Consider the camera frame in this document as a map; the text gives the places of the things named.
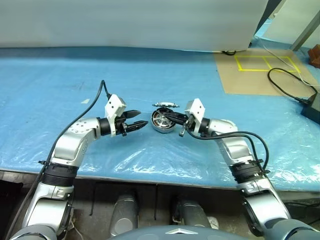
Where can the small pale tape piece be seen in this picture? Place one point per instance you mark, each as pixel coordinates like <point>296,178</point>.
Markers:
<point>86,101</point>

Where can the yellow tape squares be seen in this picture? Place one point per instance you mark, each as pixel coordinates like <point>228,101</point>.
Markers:
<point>238,63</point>

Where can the black power adapter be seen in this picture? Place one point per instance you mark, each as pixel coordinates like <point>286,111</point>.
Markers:
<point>313,107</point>

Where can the silver motor end cover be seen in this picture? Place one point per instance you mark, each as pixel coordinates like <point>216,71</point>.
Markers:
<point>165,105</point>

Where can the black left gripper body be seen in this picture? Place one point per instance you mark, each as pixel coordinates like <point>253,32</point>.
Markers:
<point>121,126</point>

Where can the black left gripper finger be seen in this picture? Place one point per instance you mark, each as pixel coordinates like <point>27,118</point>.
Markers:
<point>137,125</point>
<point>132,114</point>

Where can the grey rounded robot leg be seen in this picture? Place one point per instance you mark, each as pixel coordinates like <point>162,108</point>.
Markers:
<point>191,215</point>
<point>125,215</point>

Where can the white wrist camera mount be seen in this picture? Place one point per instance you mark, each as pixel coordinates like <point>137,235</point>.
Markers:
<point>113,106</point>
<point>197,108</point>

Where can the small white panel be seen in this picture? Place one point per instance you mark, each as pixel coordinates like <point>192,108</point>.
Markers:
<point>287,20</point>

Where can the grey robot torso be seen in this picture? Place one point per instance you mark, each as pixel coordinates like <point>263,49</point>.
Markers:
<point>175,233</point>

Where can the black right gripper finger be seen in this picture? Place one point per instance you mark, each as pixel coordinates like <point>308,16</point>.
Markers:
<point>178,120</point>
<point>176,115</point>

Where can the red-brown block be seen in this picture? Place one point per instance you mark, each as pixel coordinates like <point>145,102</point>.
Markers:
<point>315,56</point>

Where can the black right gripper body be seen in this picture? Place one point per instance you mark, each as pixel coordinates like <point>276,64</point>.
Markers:
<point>191,122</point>

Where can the grey metal post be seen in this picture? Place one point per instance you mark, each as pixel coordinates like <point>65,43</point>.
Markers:
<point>306,31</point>

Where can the brown cardboard sheet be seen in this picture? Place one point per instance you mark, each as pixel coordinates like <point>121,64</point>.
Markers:
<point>250,80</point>

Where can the silver motor stator housing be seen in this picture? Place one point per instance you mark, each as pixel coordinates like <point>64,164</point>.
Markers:
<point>165,131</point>

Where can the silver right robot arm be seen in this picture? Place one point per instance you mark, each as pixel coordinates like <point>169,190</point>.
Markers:
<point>237,150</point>

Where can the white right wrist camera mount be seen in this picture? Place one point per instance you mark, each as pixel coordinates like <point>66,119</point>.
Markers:
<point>197,108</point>

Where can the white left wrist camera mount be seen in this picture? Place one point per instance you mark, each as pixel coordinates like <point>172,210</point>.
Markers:
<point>113,106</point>

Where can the large white backdrop board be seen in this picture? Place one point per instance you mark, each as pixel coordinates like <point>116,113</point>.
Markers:
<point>125,22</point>

